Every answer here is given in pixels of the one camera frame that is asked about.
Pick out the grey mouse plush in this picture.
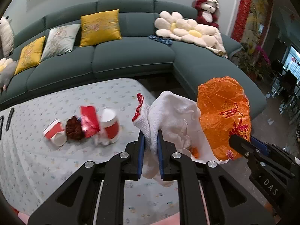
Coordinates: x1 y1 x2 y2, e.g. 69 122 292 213
0 60 19 93

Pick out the blue patterned cloth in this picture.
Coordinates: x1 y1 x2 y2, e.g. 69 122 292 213
148 35 173 46

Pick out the red wall hanging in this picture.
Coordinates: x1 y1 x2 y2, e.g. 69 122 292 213
231 0 254 43

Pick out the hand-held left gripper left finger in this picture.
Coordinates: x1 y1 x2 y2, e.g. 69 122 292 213
28 130 146 225

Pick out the large framed painting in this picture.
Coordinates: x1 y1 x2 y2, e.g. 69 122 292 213
246 0 273 50

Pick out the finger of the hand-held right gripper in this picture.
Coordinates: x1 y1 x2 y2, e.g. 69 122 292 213
250 135 292 163
228 133 294 179

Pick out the small yellow embroidered cushion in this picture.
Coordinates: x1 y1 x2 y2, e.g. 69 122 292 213
14 36 47 75

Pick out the dark red bear plush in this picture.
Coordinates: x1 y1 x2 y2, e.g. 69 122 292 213
193 0 220 29

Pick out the brown scrunchie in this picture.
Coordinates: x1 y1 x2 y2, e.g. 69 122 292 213
65 116 85 141

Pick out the dark green sectional sofa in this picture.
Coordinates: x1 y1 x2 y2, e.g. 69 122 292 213
0 0 268 122

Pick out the orange plastic bag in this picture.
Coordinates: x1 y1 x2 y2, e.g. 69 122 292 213
192 76 252 164

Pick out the white knit glove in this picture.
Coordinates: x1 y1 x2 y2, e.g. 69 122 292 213
132 93 179 188

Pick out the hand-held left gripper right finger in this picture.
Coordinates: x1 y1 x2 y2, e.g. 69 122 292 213
157 129 276 225

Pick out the large yellow embroidered cushion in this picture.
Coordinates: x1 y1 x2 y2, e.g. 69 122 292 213
79 9 123 48

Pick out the light grey embroidered cushion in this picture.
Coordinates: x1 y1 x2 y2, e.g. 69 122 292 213
40 24 81 62

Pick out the potted flowering plant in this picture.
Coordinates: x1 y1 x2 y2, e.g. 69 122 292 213
234 42 273 80

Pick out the beige quilted blanket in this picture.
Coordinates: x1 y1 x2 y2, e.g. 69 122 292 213
204 27 228 58

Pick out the short red white paper cup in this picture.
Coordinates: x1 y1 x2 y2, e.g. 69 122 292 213
43 119 67 147

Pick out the pink fleece blanket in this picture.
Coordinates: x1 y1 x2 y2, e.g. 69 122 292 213
16 211 182 225

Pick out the white panda plush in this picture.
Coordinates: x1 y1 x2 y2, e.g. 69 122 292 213
0 16 15 58

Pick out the red paper box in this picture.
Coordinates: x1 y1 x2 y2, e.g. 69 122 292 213
80 106 100 139

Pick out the cream flower cushion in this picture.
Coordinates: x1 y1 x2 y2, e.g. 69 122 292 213
155 11 185 39
173 19 221 48

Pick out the tall red white paper cup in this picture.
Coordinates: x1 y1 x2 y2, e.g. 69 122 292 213
100 108 120 144

